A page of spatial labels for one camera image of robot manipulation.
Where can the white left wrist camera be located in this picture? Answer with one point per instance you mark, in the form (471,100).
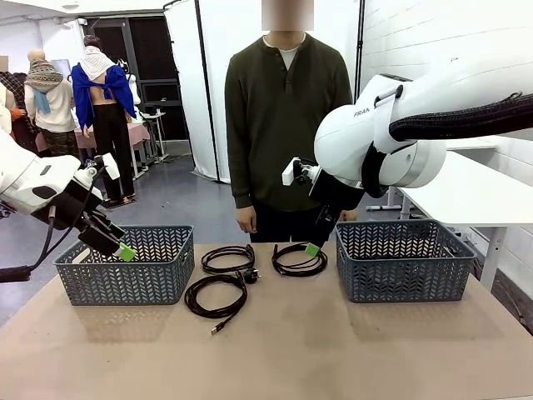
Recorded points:
(111,166)

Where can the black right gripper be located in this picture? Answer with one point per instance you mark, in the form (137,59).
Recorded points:
(337,193)

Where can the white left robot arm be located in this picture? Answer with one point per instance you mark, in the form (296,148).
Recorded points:
(25,179)

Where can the mannequin in blue shirt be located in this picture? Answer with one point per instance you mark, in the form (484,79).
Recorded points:
(106,125)

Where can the person in plaid scarf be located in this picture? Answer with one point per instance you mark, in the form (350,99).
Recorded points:
(21,108)

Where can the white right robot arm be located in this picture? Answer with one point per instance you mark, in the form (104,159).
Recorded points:
(449,83)

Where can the large white table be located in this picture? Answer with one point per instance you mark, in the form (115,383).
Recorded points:
(470,196)

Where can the person's left hand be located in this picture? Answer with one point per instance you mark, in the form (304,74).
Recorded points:
(349,216)

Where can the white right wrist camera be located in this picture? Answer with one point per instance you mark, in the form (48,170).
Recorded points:
(288,175)

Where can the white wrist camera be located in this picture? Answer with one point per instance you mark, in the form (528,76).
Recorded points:
(288,175)
(111,166)

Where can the small white desk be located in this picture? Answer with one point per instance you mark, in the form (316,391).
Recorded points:
(156,116)

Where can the white backdrop screen black frame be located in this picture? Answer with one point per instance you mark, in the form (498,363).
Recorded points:
(233,25)

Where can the table with pink cloth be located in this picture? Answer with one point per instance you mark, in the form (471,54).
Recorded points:
(137,133)

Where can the small white table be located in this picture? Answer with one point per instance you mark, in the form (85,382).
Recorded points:
(470,144)

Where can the white bare mannequin torso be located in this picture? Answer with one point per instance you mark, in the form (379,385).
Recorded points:
(133,87)

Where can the person's right hand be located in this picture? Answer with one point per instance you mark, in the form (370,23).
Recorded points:
(246,218)

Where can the mannequin with patterned scarf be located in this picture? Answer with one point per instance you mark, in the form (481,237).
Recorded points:
(52,108)

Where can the person's right forearm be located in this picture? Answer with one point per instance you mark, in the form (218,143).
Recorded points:
(242,183)

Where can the grey plastic lattice basket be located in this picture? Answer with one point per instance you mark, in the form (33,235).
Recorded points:
(125,275)
(399,275)

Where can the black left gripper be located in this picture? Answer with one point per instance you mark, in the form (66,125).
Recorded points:
(81,206)

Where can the person in green sweater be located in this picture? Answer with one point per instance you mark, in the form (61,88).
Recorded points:
(287,125)

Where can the dark glass doorway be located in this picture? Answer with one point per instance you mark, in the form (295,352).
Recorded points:
(154,54)

